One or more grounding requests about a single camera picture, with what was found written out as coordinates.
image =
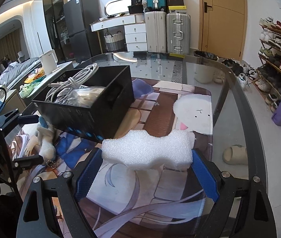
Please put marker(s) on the white electric kettle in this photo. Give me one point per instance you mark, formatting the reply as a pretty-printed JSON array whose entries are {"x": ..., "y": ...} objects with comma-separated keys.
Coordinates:
[{"x": 49, "y": 61}]

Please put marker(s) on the black cardboard box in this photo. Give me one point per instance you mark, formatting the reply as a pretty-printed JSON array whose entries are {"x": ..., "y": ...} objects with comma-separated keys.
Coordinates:
[{"x": 102, "y": 119}]

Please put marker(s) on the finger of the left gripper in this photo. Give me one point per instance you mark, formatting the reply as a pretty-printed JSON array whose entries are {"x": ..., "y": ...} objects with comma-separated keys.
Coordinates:
[
  {"x": 28, "y": 119},
  {"x": 28, "y": 162}
]

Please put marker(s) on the yellow wooden door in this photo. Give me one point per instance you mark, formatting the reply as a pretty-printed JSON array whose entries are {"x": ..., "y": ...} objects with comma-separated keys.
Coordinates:
[{"x": 222, "y": 28}]

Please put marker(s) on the white suitcase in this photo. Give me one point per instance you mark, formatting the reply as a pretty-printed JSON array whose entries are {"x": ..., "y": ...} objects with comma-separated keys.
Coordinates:
[{"x": 155, "y": 24}]

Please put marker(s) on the beige slipper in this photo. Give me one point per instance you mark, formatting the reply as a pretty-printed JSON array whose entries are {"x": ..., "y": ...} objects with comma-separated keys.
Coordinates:
[{"x": 235, "y": 154}]

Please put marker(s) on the wooden shoe rack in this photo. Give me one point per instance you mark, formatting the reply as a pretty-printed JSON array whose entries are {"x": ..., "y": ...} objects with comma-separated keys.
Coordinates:
[{"x": 269, "y": 81}]

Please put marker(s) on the oval mirror black frame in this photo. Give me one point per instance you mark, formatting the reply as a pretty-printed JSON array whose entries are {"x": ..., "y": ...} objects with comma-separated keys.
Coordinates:
[{"x": 115, "y": 7}]

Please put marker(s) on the silver aluminium suitcase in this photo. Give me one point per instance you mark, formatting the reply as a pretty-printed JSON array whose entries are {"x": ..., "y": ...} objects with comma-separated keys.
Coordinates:
[{"x": 178, "y": 30}]

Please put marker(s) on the white plush toy blue ears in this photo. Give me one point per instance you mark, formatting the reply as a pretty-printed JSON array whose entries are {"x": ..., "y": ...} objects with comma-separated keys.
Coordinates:
[{"x": 45, "y": 134}]

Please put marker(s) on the black refrigerator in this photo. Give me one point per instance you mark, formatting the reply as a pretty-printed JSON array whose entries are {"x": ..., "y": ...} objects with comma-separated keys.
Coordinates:
[{"x": 79, "y": 15}]

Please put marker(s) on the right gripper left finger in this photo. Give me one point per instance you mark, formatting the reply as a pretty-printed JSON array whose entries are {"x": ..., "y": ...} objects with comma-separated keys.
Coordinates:
[{"x": 38, "y": 217}]

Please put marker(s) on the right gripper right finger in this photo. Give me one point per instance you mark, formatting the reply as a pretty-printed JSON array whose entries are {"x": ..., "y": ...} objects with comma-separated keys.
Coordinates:
[{"x": 254, "y": 217}]

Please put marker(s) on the woven laundry basket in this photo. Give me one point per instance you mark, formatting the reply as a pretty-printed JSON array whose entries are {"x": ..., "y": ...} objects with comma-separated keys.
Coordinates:
[{"x": 115, "y": 42}]

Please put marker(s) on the grey bed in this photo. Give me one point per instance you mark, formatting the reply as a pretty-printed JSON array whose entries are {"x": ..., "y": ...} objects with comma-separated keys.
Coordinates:
[{"x": 15, "y": 72}]

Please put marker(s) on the black glass wardrobe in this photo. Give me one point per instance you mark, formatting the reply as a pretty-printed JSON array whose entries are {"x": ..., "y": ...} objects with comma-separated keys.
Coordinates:
[{"x": 57, "y": 29}]

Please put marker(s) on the black handbag on desk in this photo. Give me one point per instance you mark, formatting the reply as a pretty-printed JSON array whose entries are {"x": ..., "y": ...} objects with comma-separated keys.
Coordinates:
[{"x": 136, "y": 7}]

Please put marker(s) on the white drawer cabinet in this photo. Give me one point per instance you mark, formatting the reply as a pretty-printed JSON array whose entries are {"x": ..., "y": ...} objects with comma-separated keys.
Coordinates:
[{"x": 135, "y": 37}]

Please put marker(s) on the black trash bin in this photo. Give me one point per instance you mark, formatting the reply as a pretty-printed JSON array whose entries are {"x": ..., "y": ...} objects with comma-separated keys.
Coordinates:
[{"x": 205, "y": 55}]

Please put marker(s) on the anime print desk mat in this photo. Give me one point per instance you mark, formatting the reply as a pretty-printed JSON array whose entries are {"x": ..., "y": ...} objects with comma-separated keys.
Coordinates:
[{"x": 139, "y": 183}]

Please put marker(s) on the white dressing desk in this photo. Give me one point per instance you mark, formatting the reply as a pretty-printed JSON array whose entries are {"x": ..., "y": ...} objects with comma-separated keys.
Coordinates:
[{"x": 117, "y": 21}]

